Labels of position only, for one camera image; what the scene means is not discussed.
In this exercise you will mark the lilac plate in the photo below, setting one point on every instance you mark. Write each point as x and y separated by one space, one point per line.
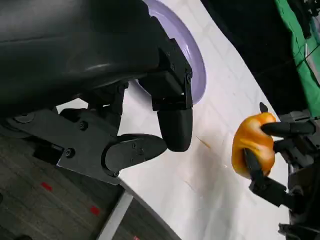
192 55

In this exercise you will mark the thin beige splinter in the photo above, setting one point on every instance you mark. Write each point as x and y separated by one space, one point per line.
203 143

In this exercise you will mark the green cloth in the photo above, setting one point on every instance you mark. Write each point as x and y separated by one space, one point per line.
300 62

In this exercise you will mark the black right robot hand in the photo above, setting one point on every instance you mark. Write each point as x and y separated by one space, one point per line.
302 140

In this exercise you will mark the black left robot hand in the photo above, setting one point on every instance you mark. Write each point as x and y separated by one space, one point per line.
75 50

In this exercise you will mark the orange white toy bread roll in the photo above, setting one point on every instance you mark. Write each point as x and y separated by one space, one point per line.
250 140

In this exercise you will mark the grey metal table leg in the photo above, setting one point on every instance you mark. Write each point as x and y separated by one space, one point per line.
116 215

